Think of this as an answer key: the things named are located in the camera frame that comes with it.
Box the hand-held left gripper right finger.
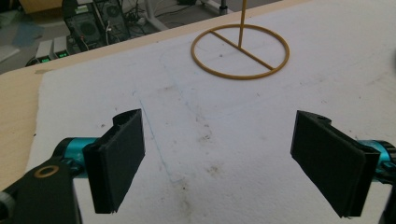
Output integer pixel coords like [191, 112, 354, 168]
[290, 109, 381, 218]

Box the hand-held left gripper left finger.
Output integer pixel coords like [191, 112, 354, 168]
[82, 108, 147, 215]

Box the grey box with green light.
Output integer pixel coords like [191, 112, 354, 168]
[53, 35, 70, 59]
[35, 38, 55, 64]

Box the black computer tower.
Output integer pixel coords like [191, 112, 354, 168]
[62, 0, 106, 52]
[92, 0, 132, 43]

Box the white metal stand leg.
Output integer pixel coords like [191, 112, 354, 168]
[143, 0, 171, 32]

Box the gold wire stand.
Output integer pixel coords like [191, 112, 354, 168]
[191, 0, 290, 81]

